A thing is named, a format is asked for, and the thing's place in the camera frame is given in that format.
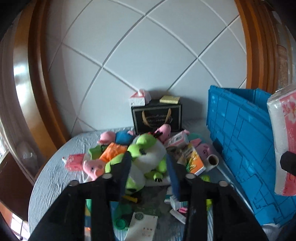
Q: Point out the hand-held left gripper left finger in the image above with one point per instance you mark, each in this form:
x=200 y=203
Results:
x=126 y=173

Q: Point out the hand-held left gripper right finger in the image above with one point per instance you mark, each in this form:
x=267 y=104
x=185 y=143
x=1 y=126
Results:
x=174 y=183

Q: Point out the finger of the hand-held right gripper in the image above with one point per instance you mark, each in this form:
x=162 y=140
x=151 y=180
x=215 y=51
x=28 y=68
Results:
x=289 y=162

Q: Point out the green white frog plush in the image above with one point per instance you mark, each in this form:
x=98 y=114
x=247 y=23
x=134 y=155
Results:
x=148 y=148

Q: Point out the pink floral tissue pack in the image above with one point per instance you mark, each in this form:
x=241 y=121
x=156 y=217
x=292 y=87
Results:
x=284 y=120

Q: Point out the blue plastic storage container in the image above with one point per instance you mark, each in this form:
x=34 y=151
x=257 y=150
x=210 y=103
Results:
x=240 y=148

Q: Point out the yellow black small object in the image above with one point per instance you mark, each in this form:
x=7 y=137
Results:
x=130 y=198

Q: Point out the orange tissue packet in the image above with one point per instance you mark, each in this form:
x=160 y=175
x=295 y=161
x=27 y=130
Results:
x=113 y=150

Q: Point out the white orange medicine box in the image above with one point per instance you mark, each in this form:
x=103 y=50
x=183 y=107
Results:
x=196 y=162

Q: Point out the pink pig plush toy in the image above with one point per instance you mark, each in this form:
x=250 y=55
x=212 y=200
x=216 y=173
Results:
x=164 y=131
x=92 y=166

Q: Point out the pig plush blue clothes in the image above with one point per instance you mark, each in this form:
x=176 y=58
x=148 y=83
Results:
x=122 y=137

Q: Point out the clear tape roll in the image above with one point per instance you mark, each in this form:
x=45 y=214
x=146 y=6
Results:
x=211 y=162

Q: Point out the pink blue pig plush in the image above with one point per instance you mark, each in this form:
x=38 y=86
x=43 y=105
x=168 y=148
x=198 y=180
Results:
x=203 y=150

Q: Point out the pink white barcode box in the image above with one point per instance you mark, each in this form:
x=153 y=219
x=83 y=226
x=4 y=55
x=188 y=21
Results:
x=178 y=139

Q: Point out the green bottle cap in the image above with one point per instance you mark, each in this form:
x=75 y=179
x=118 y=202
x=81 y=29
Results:
x=120 y=223

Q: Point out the white box green seal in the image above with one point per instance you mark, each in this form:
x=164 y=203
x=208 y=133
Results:
x=143 y=223

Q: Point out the small pink tissue pack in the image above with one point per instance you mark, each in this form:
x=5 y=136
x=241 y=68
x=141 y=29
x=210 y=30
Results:
x=74 y=162

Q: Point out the light blue tablecloth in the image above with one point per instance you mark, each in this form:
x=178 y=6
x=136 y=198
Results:
x=53 y=176

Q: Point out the pink white tissue box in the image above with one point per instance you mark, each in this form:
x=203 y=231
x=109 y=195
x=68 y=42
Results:
x=140 y=98

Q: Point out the yellow sticky note pad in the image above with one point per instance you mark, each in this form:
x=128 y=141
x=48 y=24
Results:
x=170 y=99

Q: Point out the rolled patterned rug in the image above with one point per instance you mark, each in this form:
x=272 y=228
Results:
x=283 y=67

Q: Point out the wooden wall frame post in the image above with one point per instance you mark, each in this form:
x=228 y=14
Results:
x=256 y=46
x=34 y=92

